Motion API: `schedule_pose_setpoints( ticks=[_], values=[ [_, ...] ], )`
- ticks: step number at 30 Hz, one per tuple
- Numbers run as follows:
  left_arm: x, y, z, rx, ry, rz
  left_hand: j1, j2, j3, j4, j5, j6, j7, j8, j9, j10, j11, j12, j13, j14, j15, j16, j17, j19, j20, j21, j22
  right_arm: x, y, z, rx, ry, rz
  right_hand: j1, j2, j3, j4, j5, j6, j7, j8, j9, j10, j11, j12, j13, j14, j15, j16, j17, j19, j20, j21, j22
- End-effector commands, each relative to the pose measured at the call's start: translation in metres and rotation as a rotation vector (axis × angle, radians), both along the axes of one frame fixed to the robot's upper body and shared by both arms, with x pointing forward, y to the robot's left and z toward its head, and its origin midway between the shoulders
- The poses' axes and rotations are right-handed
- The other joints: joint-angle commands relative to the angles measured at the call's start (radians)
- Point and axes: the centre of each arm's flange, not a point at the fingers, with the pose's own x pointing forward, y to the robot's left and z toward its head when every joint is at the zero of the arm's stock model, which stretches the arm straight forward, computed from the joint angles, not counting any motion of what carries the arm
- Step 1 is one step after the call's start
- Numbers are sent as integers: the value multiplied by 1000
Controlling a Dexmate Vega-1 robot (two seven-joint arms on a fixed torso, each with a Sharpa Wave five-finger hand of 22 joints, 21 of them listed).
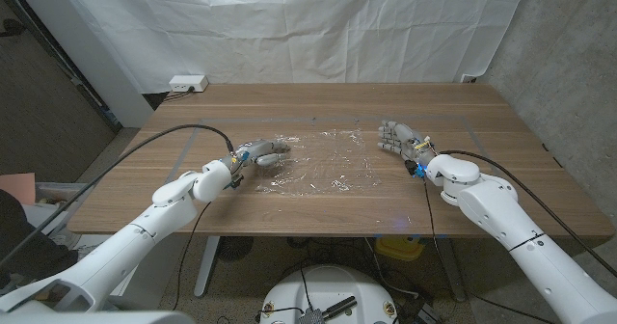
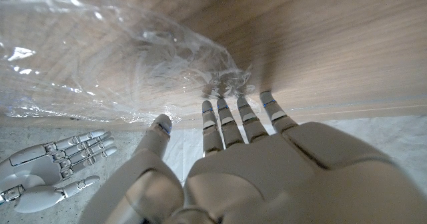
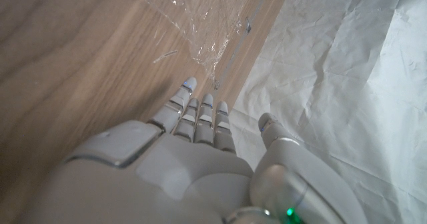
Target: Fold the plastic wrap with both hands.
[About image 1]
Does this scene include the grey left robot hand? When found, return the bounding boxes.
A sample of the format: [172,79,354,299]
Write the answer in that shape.
[224,139,292,176]

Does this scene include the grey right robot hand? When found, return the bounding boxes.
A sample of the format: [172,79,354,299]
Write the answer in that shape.
[377,120,438,172]

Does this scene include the clear plastic wrap sheet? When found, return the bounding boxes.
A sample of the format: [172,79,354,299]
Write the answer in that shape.
[255,128,382,198]

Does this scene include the white power strip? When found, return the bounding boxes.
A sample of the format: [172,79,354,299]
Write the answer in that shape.
[168,74,209,94]

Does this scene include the black round floor object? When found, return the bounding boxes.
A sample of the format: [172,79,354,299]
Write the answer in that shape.
[215,235,255,262]

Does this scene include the yellow object under table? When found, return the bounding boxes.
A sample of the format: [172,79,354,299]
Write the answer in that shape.
[374,235,425,262]

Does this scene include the white wrinkled backdrop cloth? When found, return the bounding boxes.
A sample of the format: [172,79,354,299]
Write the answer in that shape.
[50,0,534,95]

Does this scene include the white table leg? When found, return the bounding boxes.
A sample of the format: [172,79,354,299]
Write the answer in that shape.
[193,235,221,299]

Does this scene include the grey table leg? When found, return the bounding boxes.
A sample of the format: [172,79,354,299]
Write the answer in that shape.
[436,236,468,304]

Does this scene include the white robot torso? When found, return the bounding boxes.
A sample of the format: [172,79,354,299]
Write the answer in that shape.
[258,264,399,324]

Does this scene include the grey floor power strip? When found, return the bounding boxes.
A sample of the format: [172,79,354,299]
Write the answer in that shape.
[400,298,443,324]

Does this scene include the black tool on torso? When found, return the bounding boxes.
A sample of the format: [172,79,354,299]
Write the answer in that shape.
[321,295,359,321]

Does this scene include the clear plastic storage bin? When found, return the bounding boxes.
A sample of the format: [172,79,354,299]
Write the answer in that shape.
[34,181,95,238]

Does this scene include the orange flat board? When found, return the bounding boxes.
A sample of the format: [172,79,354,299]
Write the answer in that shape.
[0,172,37,206]

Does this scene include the person in dark trousers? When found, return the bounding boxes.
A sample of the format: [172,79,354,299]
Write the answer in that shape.
[0,188,79,286]

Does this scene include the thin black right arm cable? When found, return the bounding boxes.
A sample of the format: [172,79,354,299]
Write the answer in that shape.
[421,175,459,301]

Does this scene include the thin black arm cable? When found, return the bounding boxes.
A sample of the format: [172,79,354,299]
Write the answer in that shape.
[172,201,213,311]
[421,175,459,301]

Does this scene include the black power strip cable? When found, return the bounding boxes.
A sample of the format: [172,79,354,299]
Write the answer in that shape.
[161,86,197,104]

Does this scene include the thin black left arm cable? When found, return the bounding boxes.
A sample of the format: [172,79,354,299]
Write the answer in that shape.
[172,201,213,311]

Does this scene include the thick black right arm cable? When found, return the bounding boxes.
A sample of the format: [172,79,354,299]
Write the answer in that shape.
[439,148,617,278]

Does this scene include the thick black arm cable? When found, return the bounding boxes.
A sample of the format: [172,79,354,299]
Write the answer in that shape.
[439,148,617,278]
[0,123,236,267]

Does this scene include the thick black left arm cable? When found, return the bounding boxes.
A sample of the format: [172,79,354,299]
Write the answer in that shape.
[0,123,236,267]

